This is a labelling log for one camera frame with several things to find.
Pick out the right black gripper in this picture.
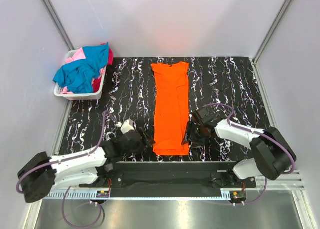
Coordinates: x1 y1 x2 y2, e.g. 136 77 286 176
181 121 207 149

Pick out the orange t shirt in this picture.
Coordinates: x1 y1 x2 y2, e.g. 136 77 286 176
151 62 190 156

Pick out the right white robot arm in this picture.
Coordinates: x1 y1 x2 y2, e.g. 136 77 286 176
182 119 297 188

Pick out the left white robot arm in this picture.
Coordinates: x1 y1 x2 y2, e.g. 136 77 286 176
16 128 155 204

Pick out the black marble pattern mat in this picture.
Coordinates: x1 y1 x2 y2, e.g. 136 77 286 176
58 56 273 155

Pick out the white plastic laundry basket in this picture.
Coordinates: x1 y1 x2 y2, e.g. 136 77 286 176
54 50 107 101

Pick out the blue t shirt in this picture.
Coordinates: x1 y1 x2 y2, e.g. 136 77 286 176
53 43 109 94

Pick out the light pink t shirt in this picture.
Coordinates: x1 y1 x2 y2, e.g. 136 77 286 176
61 47 106 95

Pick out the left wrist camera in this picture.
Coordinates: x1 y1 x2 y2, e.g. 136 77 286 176
115 119 135 135

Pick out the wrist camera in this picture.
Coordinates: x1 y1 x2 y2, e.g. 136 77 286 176
115 119 135 135
193 108 218 125

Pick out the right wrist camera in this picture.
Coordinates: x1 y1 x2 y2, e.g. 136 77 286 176
193 108 218 125

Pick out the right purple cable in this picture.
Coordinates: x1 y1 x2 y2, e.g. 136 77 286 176
202 103 297 206

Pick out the purple cable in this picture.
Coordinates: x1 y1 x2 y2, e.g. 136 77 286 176
15 110 108 227
202 103 297 206

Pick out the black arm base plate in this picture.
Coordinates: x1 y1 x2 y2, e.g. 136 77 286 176
79 170 257 189

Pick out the white slotted cable duct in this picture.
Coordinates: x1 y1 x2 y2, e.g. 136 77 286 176
45 187 231 202

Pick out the aluminium front rail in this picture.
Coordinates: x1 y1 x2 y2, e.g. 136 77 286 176
33 170 306 190

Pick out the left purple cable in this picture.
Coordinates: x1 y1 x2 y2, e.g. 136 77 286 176
15 110 108 227

